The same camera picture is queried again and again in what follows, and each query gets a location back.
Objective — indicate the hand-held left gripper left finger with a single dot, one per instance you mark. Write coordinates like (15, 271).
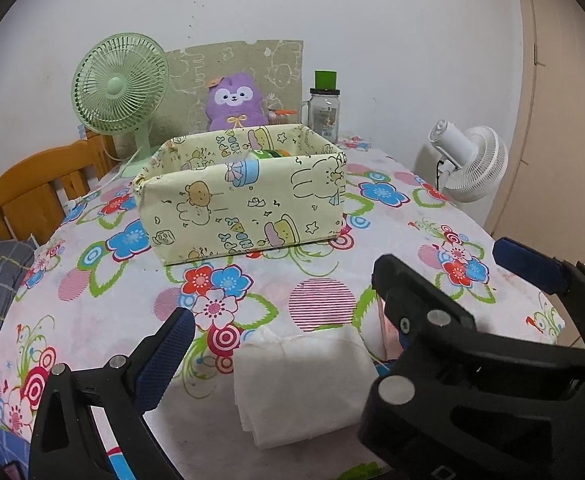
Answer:
(165, 355)

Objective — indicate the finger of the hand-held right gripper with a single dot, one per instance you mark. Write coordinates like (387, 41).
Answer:
(527, 262)
(422, 305)

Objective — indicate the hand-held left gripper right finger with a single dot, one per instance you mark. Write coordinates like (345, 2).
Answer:
(405, 345)

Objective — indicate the white cloth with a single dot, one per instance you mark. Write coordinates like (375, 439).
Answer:
(297, 385)

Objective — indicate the yellow cartoon storage box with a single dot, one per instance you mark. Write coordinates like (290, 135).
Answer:
(212, 210)

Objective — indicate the floral tablecloth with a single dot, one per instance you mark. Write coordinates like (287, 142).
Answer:
(322, 300)

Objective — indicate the white circulator fan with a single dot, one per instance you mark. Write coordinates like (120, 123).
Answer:
(477, 170)

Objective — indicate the beige wooden door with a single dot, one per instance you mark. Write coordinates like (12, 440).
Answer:
(562, 135)

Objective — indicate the blue bed sheet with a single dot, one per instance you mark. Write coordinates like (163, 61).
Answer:
(2, 455)

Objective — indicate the glass jar with green lid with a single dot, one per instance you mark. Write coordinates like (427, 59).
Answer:
(325, 115)

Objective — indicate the wooden bed headboard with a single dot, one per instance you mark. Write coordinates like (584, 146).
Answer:
(22, 185)

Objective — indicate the cotton swab jar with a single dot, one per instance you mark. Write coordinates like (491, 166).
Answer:
(278, 116)

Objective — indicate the purple plush toy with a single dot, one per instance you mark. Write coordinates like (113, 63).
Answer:
(235, 95)

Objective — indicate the green desk fan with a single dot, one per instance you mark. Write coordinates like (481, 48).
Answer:
(117, 85)

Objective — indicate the cartoon printed cardboard sheet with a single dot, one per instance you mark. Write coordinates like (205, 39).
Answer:
(282, 60)

